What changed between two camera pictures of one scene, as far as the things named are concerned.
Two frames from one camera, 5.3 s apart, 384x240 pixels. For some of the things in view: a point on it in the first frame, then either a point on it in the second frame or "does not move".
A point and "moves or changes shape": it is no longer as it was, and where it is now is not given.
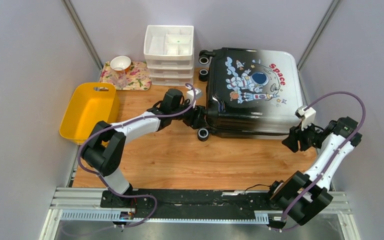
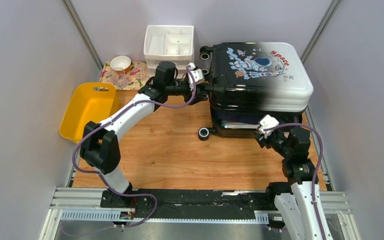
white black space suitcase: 252,93 moves or changes shape
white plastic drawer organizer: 169,52 does not move
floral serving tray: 139,76 does not move
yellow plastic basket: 92,102 does not move
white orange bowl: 121,63 does not move
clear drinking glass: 119,77 does not move
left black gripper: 197,120 -> 198,96
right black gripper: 296,134 -> 261,140
